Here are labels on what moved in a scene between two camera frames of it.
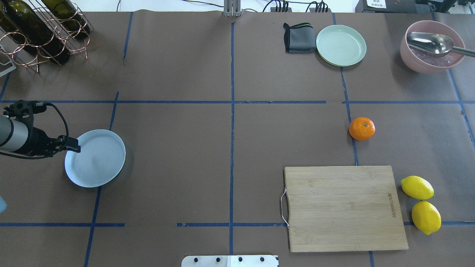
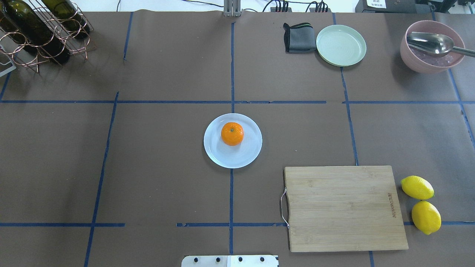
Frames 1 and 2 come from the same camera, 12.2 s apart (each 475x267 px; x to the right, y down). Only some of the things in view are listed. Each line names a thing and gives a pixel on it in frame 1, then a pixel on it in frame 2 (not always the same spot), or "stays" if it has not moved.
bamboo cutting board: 344,208 stays
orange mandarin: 361,128 to 232,134
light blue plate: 101,157 to 237,156
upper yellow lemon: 417,187 stays
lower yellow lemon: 426,217 stays
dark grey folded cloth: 299,38 stays
